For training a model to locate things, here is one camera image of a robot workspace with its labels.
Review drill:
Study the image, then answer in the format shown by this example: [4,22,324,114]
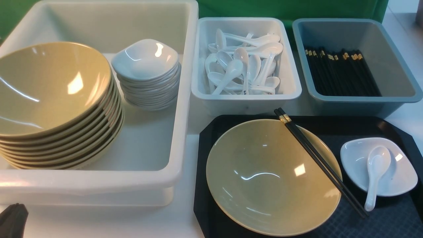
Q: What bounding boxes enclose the beige noodle bowl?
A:
[206,119,341,237]

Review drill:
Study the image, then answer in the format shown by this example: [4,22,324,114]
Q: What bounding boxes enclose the black serving tray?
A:
[193,115,423,238]

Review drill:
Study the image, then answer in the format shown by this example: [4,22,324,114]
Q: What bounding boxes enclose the stack of white dishes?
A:
[116,63,181,110]

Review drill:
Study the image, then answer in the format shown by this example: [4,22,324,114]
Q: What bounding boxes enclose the small white plastic bin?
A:
[191,18,302,116]

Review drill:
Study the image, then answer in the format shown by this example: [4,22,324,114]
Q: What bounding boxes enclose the large white plastic tub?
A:
[1,0,198,206]

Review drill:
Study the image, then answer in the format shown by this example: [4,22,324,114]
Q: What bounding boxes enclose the grey-blue plastic bin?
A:
[292,18,422,118]

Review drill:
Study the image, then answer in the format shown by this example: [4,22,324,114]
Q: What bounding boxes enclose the pile of white spoons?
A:
[204,29,284,95]

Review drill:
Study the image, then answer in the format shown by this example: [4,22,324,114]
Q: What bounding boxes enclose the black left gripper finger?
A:
[0,203,29,238]

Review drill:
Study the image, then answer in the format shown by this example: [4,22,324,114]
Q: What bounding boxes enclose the stack of beige bowls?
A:
[0,74,125,170]

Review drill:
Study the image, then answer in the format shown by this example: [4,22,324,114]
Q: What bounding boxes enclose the top stacked white dish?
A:
[111,39,179,80]

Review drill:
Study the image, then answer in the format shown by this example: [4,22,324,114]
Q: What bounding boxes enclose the black chopstick gold band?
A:
[278,107,369,217]

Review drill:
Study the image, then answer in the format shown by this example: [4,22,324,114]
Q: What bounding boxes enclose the green backdrop cloth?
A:
[0,0,390,42]

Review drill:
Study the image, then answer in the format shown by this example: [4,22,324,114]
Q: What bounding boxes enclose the white ceramic soup spoon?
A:
[364,146,391,212]

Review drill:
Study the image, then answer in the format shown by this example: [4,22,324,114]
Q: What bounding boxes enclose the white square sauce dish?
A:
[340,137,418,196]

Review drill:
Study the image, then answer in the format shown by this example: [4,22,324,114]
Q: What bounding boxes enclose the top stacked beige bowl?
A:
[0,42,112,138]

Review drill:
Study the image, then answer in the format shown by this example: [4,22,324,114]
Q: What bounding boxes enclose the pile of black chopsticks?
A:
[305,46,382,97]

